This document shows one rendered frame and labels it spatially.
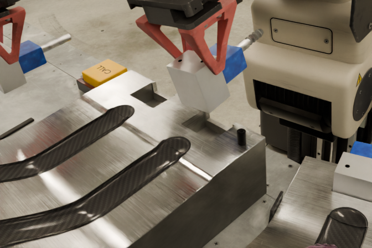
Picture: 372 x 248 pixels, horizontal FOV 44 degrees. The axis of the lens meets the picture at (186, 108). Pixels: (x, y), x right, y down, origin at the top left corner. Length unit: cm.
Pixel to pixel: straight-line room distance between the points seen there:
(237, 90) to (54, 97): 150
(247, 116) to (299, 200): 159
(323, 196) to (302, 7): 42
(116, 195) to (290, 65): 46
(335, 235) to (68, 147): 32
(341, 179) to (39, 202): 31
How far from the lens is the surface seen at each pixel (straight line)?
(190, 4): 43
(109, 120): 61
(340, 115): 86
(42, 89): 90
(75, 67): 95
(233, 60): 52
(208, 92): 50
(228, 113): 211
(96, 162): 54
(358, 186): 51
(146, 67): 257
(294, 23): 85
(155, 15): 47
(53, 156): 58
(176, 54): 53
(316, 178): 53
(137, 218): 47
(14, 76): 69
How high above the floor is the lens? 122
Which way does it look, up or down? 34 degrees down
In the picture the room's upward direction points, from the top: 8 degrees counter-clockwise
